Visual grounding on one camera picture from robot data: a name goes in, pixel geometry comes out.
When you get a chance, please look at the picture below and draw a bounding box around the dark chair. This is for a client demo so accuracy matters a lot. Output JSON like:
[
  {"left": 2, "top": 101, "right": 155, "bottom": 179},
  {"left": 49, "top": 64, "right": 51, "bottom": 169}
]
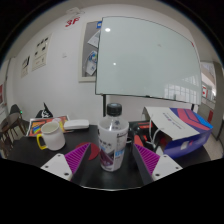
[{"left": 9, "top": 104, "right": 22, "bottom": 116}]

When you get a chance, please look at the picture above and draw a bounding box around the flat round red coaster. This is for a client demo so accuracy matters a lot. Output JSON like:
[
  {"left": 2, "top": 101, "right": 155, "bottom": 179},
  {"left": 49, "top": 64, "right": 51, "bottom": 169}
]
[{"left": 74, "top": 142, "right": 101, "bottom": 163}]

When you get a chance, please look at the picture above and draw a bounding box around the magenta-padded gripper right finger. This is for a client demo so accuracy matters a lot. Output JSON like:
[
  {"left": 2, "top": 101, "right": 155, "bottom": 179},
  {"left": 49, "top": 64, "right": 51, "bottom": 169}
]
[{"left": 132, "top": 143, "right": 183, "bottom": 186}]

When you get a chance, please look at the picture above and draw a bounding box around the red wall floor sign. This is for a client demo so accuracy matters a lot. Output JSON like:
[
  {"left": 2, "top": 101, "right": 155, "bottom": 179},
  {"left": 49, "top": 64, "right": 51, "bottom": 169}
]
[{"left": 64, "top": 17, "right": 81, "bottom": 28}]

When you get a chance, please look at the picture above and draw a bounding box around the large white wall poster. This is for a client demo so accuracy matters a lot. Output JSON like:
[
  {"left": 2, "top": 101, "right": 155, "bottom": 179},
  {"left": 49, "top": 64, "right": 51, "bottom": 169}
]
[{"left": 31, "top": 34, "right": 52, "bottom": 72}]

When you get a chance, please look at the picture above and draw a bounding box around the flat white case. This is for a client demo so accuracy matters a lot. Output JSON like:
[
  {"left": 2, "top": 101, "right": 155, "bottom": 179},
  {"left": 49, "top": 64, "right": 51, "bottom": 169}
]
[{"left": 63, "top": 119, "right": 90, "bottom": 131}]

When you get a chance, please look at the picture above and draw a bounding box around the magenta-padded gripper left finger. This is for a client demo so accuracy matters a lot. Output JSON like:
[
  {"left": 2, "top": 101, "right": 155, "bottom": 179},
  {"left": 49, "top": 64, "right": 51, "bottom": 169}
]
[{"left": 40, "top": 142, "right": 94, "bottom": 185}]

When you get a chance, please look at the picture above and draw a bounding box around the colourful printed book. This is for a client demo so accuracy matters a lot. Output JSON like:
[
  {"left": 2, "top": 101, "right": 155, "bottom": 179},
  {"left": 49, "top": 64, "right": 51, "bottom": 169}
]
[{"left": 25, "top": 115, "right": 71, "bottom": 138}]

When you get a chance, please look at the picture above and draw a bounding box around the round brown side table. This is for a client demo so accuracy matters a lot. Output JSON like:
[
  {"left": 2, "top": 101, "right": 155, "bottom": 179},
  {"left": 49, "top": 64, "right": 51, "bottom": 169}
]
[{"left": 0, "top": 112, "right": 22, "bottom": 148}]

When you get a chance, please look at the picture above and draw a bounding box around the white mug with yellow handle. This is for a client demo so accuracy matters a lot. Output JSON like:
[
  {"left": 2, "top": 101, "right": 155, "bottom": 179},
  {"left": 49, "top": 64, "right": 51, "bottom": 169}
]
[{"left": 36, "top": 121, "right": 67, "bottom": 152}]

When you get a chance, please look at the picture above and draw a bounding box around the small white wall poster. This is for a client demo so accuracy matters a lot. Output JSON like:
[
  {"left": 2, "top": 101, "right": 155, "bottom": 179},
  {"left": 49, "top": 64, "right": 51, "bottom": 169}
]
[{"left": 20, "top": 54, "right": 31, "bottom": 78}]

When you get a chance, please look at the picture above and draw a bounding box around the white ceiling fixture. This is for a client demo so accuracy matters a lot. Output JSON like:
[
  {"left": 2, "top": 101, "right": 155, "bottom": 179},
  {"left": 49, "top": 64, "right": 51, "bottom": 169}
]
[{"left": 66, "top": 7, "right": 85, "bottom": 16}]

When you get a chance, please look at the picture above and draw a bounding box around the clear bottle with black cap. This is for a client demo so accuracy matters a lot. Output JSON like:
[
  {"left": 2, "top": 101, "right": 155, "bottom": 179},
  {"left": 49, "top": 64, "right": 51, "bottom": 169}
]
[{"left": 97, "top": 102, "right": 130, "bottom": 173}]

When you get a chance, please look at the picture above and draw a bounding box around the large whiteboard on stand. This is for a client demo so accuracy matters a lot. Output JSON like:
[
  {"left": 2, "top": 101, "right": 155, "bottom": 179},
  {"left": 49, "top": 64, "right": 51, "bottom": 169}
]
[{"left": 95, "top": 15, "right": 203, "bottom": 118}]

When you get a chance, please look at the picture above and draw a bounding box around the blue and white paper bag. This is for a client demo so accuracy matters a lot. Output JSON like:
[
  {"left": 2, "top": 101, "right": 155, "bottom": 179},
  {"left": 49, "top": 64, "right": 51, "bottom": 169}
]
[{"left": 142, "top": 106, "right": 214, "bottom": 159}]

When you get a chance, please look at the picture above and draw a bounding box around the red and black device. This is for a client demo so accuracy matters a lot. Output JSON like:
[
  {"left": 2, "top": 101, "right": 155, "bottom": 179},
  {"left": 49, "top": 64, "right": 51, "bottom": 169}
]
[{"left": 128, "top": 120, "right": 158, "bottom": 151}]

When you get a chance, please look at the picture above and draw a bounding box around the grey notice board with papers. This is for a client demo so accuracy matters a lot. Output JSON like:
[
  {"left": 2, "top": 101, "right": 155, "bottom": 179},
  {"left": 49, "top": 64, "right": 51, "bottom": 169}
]
[{"left": 78, "top": 20, "right": 103, "bottom": 83}]

